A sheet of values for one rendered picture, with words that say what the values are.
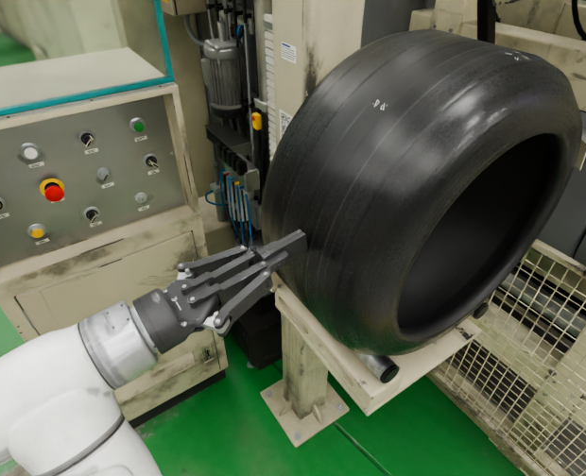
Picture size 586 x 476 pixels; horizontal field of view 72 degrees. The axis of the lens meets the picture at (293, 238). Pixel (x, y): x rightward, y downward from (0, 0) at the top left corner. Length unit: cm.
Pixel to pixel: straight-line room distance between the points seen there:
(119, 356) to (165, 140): 75
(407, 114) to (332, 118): 11
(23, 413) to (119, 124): 74
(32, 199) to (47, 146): 14
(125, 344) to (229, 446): 130
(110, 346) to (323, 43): 61
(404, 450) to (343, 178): 139
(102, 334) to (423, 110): 45
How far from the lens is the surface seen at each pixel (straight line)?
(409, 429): 182
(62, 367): 50
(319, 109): 61
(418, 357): 100
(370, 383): 87
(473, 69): 59
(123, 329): 49
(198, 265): 56
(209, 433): 179
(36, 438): 52
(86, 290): 126
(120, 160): 113
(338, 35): 83
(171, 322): 50
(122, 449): 54
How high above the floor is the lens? 160
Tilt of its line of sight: 40 degrees down
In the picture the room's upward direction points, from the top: straight up
